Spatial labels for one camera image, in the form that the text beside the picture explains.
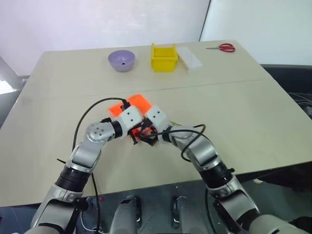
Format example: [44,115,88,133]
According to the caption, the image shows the red handled scissors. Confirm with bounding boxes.
[205,43,236,53]

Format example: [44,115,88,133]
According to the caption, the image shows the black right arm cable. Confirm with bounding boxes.
[153,124,208,162]

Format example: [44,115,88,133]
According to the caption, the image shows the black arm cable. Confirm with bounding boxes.
[72,97,131,234]
[153,124,208,162]

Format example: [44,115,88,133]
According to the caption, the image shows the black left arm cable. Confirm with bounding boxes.
[72,97,131,234]

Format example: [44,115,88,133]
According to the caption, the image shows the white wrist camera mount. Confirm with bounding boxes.
[145,105,171,129]
[116,105,144,136]

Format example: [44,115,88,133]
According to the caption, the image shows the dark rounded grey shape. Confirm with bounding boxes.
[170,195,212,234]
[110,195,142,234]

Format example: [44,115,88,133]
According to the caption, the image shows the purple bowl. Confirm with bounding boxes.
[108,49,137,73]

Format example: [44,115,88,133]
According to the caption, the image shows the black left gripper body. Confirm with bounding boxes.
[126,121,146,138]

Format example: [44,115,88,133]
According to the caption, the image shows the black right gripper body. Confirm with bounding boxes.
[145,124,160,140]

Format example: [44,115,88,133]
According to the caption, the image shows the yellow plastic bin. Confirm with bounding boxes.
[150,42,178,73]

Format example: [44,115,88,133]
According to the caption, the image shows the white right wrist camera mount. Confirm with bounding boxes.
[145,105,171,129]

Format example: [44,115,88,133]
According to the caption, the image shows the tangled thin cables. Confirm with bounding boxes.
[289,92,312,109]

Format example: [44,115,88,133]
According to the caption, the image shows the orange pouch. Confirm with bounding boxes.
[108,94,153,145]

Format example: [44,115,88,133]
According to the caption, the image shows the grey slanted frame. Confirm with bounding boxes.
[0,55,30,96]

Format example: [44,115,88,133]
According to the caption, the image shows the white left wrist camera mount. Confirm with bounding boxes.
[116,105,144,136]

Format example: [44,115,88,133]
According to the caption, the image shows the clear white plastic box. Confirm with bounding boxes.
[176,45,204,74]

